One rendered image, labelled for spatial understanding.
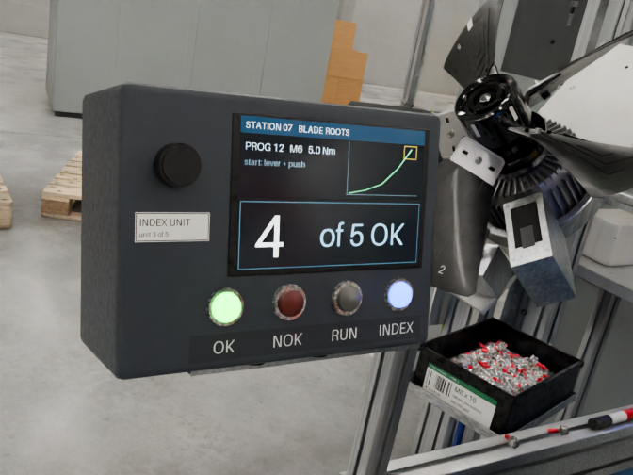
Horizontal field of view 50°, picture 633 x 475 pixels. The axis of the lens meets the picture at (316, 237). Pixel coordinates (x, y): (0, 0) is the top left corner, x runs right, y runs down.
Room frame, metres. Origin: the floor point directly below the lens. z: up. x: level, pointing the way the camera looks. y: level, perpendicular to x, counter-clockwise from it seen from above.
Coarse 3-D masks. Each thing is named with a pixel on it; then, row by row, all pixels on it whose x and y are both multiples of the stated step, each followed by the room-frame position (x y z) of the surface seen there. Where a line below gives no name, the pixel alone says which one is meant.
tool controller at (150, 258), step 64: (128, 128) 0.41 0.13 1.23; (192, 128) 0.43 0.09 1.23; (256, 128) 0.46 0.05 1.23; (320, 128) 0.49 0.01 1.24; (384, 128) 0.52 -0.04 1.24; (128, 192) 0.40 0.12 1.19; (192, 192) 0.43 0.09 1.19; (256, 192) 0.45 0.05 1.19; (320, 192) 0.48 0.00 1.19; (384, 192) 0.51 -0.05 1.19; (128, 256) 0.39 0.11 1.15; (192, 256) 0.42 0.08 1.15; (320, 256) 0.47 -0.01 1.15; (384, 256) 0.50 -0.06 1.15; (128, 320) 0.39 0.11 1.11; (192, 320) 0.41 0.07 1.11; (256, 320) 0.43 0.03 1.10; (320, 320) 0.46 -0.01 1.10; (384, 320) 0.49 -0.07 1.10
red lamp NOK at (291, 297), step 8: (280, 288) 0.45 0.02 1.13; (288, 288) 0.45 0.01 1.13; (296, 288) 0.45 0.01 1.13; (280, 296) 0.44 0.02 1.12; (288, 296) 0.44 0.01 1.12; (296, 296) 0.45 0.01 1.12; (304, 296) 0.45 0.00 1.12; (272, 304) 0.44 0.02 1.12; (280, 304) 0.44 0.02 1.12; (288, 304) 0.44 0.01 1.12; (296, 304) 0.44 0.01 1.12; (304, 304) 0.45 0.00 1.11; (280, 312) 0.44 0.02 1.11; (288, 312) 0.44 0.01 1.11; (296, 312) 0.44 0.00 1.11
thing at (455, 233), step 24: (456, 168) 1.19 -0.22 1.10; (456, 192) 1.17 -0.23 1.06; (480, 192) 1.17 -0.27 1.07; (456, 216) 1.14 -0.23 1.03; (480, 216) 1.15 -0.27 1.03; (456, 240) 1.11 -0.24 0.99; (480, 240) 1.12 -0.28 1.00; (432, 264) 1.07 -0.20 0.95; (456, 264) 1.08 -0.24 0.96; (456, 288) 1.04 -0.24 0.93
